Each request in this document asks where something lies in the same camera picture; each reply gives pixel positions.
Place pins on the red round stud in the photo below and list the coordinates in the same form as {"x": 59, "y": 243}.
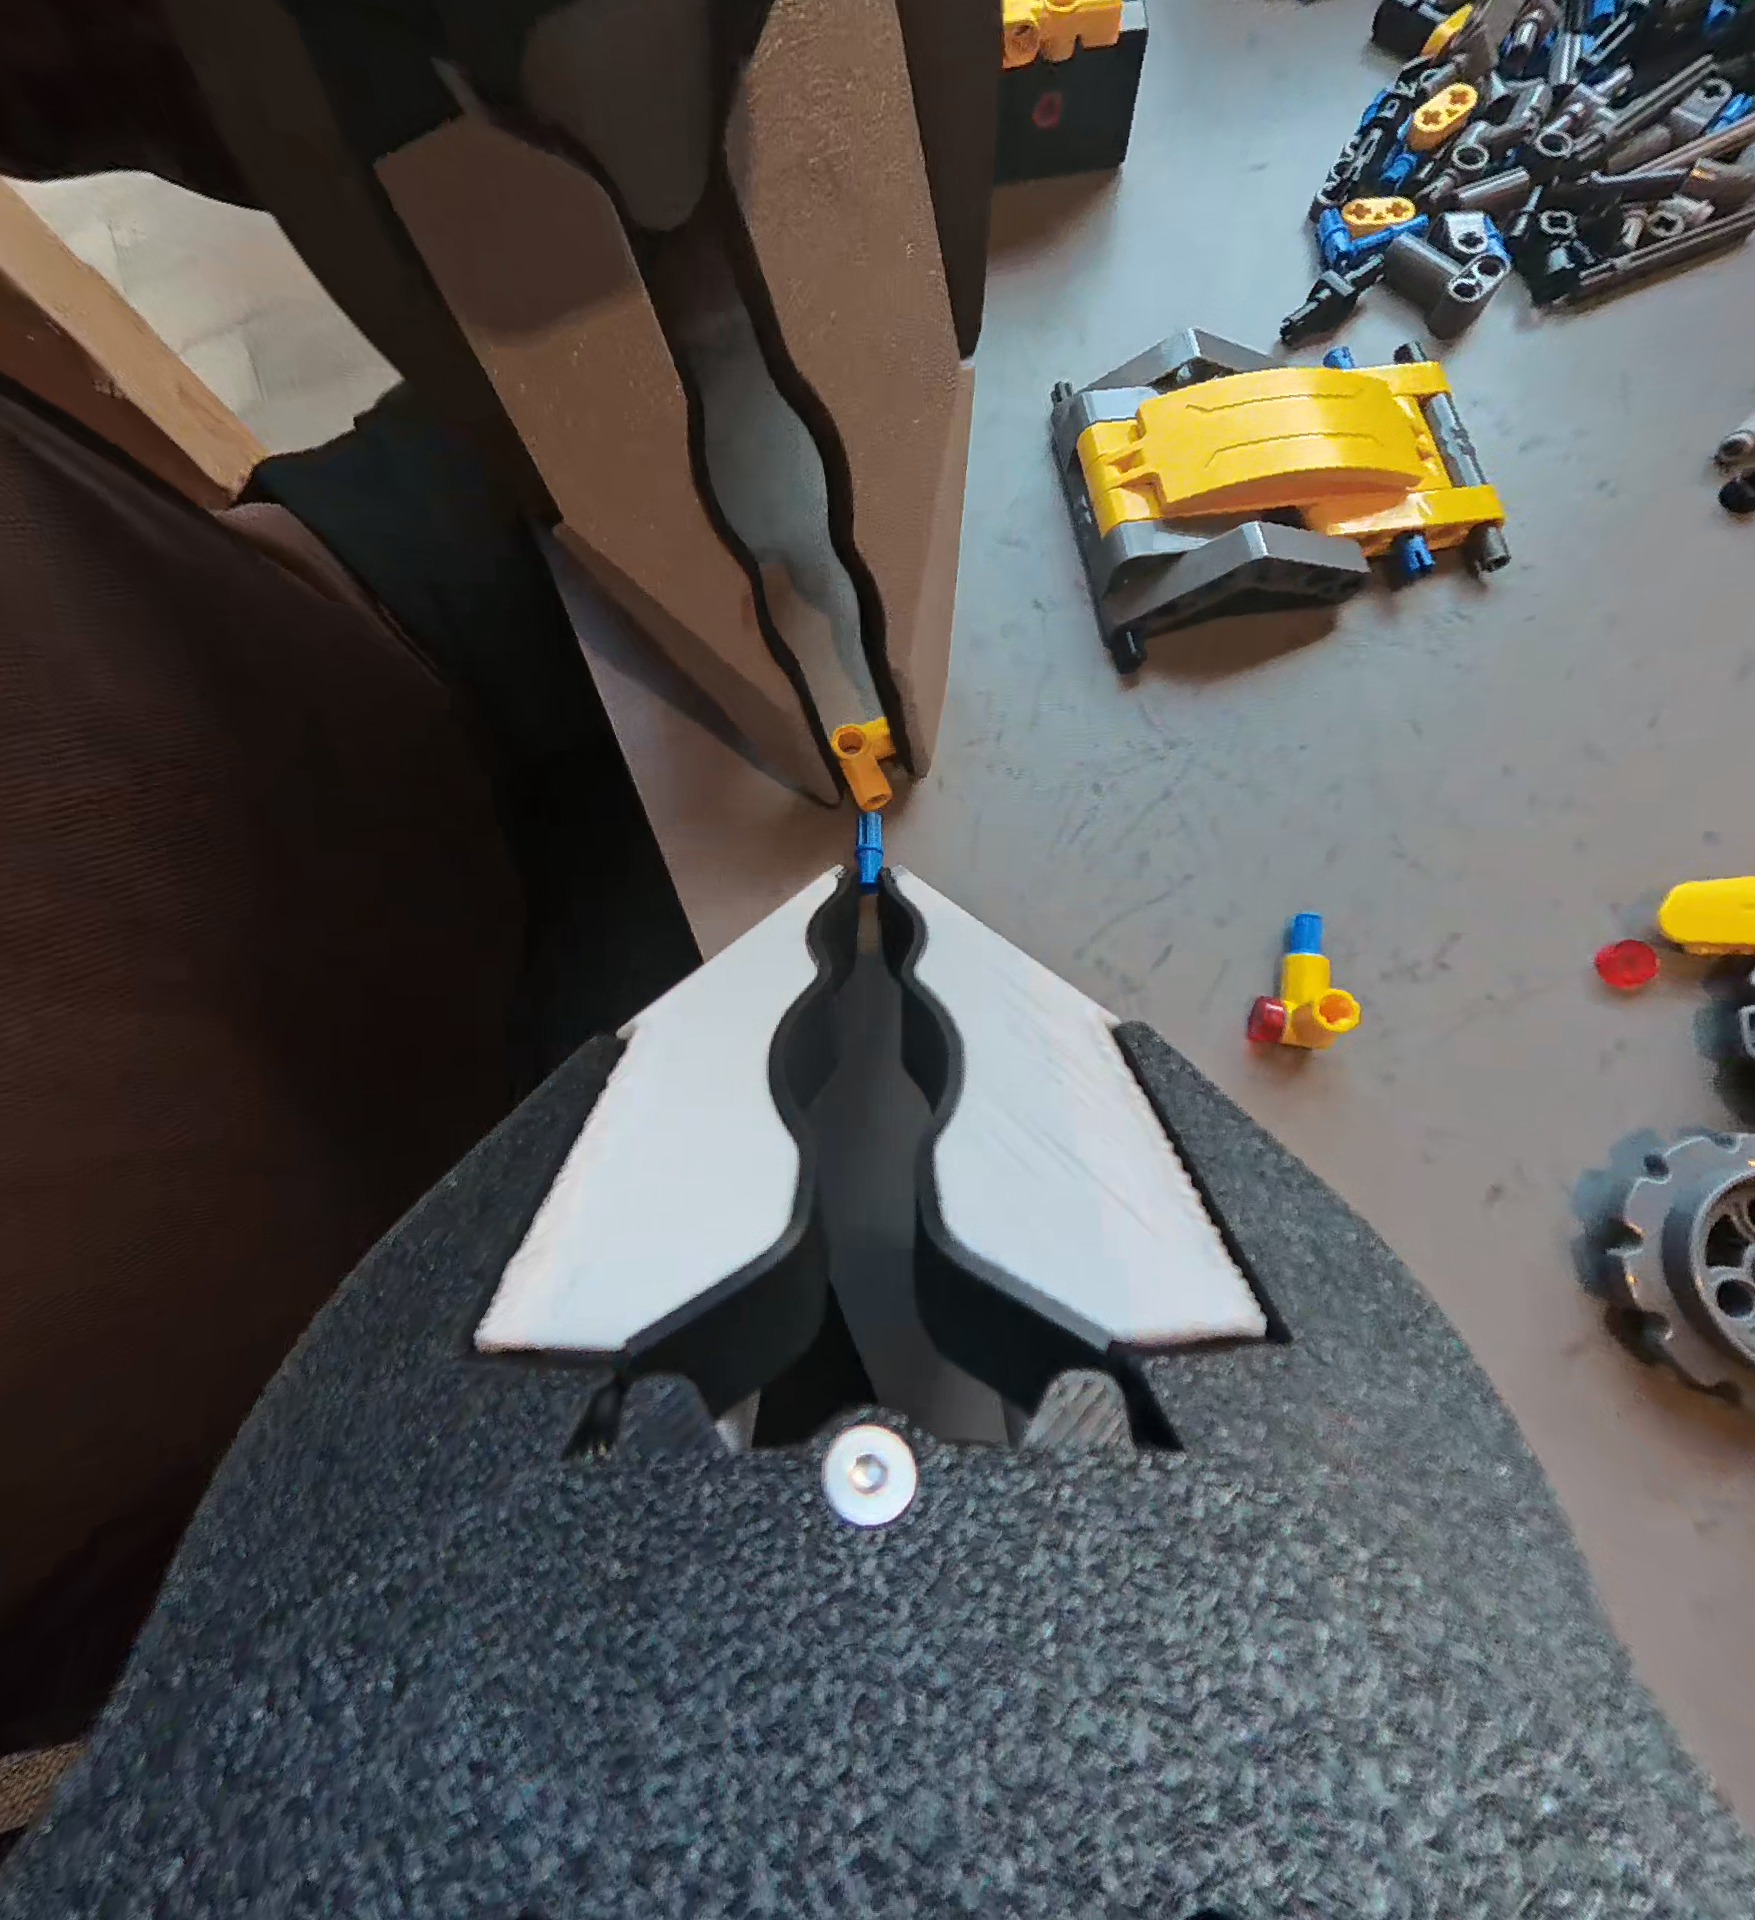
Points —
{"x": 1626, "y": 962}
{"x": 1266, "y": 1025}

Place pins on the pile of blue black pieces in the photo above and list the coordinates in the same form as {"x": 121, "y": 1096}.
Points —
{"x": 1537, "y": 179}

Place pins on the yellow angle connector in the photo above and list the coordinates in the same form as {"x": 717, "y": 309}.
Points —
{"x": 861, "y": 762}

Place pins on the black box with yellow beams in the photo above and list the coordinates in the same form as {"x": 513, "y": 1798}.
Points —
{"x": 1072, "y": 113}

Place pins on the yellow connector with blue pin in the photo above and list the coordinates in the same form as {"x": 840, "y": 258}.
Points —
{"x": 1312, "y": 1009}

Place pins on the person's black trouser legs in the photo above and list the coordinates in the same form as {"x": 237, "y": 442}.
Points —
{"x": 516, "y": 676}

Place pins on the person's brown shirt torso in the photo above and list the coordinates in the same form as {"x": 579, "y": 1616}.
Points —
{"x": 141, "y": 975}

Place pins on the wooden plank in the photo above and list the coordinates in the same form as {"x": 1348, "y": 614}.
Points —
{"x": 66, "y": 329}

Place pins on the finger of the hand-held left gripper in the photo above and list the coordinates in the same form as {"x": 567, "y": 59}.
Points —
{"x": 592, "y": 420}
{"x": 878, "y": 300}

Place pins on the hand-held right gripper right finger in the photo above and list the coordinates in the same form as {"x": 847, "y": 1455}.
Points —
{"x": 1088, "y": 1170}

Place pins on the yellow and grey hood assembly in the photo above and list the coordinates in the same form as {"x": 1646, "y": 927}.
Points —
{"x": 1266, "y": 450}

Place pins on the yellow curved panel piece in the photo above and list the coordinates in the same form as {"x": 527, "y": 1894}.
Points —
{"x": 1746, "y": 908}

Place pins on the grey desk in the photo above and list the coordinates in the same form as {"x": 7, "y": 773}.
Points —
{"x": 1266, "y": 751}

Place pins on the blue pin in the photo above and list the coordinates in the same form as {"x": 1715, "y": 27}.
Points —
{"x": 866, "y": 855}

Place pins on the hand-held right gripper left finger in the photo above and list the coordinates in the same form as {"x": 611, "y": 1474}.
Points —
{"x": 666, "y": 1185}

